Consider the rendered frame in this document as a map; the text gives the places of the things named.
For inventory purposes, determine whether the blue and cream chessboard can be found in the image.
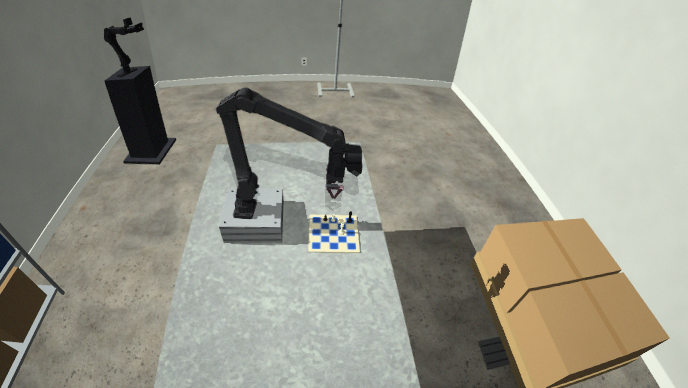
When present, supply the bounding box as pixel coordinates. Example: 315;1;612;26
308;215;360;253

